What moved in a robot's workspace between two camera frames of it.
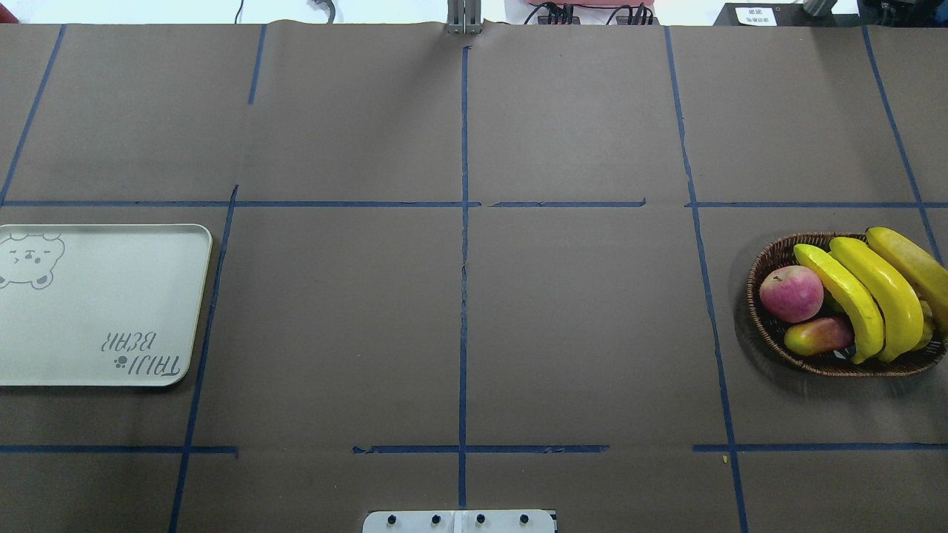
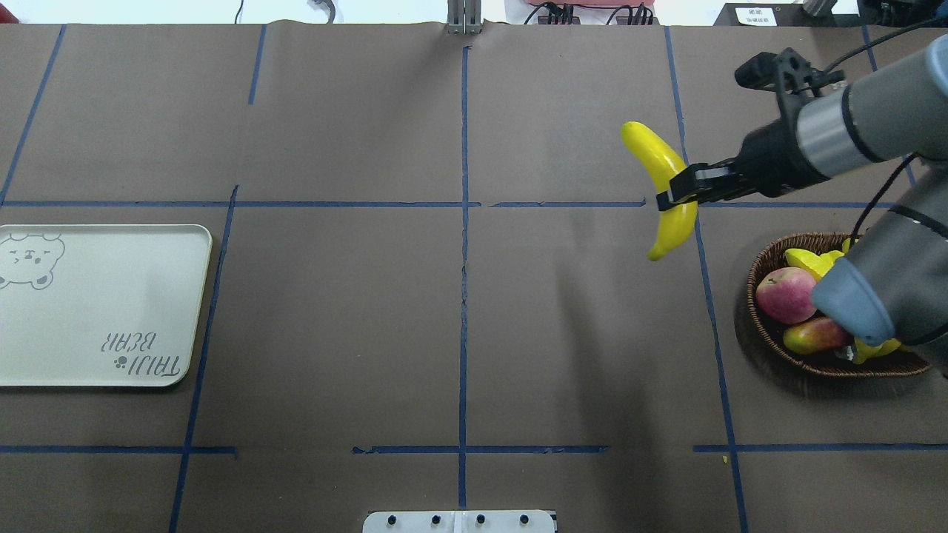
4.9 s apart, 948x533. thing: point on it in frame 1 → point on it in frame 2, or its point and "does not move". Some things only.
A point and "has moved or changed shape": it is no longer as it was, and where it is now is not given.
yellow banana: (903, 324) has moved or changed shape
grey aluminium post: (464, 17) does not move
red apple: (792, 294) does not move
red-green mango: (819, 335) does not move
